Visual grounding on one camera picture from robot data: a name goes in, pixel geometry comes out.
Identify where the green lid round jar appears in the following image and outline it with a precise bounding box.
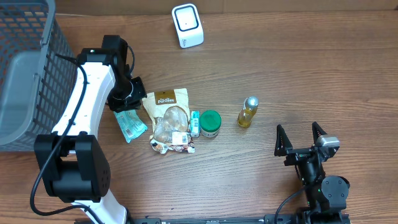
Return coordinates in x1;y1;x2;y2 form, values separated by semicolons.
200;110;222;138

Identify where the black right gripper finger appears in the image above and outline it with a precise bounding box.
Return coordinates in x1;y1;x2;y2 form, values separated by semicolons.
312;121;327;146
274;124;293;157

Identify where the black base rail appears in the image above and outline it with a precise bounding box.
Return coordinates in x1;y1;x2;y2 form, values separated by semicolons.
74;214;351;224

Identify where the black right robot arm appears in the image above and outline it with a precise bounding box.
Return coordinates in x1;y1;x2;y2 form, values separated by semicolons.
274;122;350;214

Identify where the grey plastic basket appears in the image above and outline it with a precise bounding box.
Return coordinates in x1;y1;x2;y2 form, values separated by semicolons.
1;0;76;152

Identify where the small green sachet pack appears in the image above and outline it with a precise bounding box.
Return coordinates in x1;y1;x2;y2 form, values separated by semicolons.
190;111;200;138

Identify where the yellow oil glass bottle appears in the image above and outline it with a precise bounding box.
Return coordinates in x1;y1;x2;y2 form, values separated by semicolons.
238;96;259;128

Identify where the white barcode scanner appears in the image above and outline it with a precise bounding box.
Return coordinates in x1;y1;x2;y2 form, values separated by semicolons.
172;3;204;49

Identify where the green wet wipes pack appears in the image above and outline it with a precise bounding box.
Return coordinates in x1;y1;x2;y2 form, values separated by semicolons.
114;110;147;144

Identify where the brown Pantree snack pouch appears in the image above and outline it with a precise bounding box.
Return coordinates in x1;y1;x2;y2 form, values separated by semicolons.
142;88;195;154

